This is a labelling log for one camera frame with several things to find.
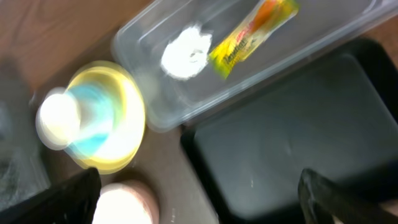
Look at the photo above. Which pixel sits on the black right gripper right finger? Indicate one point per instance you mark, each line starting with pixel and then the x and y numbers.
pixel 322 201

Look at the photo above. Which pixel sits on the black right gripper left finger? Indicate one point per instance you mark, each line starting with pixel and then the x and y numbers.
pixel 72 201

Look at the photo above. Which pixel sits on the pink bowl with food scraps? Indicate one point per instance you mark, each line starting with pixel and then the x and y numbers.
pixel 127 202

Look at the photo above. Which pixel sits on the white tissue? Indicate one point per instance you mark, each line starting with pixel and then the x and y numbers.
pixel 187 55

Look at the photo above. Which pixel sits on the yellow orange snack wrapper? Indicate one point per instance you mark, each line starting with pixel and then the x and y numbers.
pixel 266 17

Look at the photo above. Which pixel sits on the grey plastic dish rack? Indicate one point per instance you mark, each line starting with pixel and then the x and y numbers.
pixel 22 171

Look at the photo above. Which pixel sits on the white plastic cup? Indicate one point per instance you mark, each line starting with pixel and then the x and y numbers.
pixel 58 119

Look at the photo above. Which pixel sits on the black plastic tray bin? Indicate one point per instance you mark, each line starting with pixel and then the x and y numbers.
pixel 337 115

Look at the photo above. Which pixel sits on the light blue plastic bowl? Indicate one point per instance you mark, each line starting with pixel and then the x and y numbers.
pixel 96 110

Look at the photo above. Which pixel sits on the yellow plastic plate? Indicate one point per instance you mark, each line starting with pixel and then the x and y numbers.
pixel 124 141

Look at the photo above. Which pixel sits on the clear plastic bin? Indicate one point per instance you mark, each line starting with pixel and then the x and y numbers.
pixel 139 46

